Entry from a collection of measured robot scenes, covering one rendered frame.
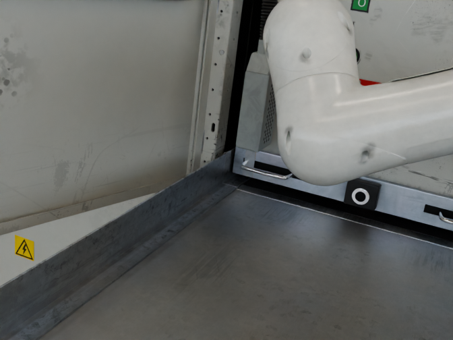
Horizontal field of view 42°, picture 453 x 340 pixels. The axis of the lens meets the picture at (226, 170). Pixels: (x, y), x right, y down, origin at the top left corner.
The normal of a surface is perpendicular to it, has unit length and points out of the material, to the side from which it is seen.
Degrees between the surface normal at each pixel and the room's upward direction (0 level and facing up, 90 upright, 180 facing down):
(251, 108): 90
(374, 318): 0
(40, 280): 90
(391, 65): 90
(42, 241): 90
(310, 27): 63
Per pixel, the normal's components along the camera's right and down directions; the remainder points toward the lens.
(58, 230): -0.40, 0.26
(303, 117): -0.57, -0.26
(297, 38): -0.41, -0.12
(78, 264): 0.91, 0.24
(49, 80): 0.74, 0.31
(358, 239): 0.12, -0.93
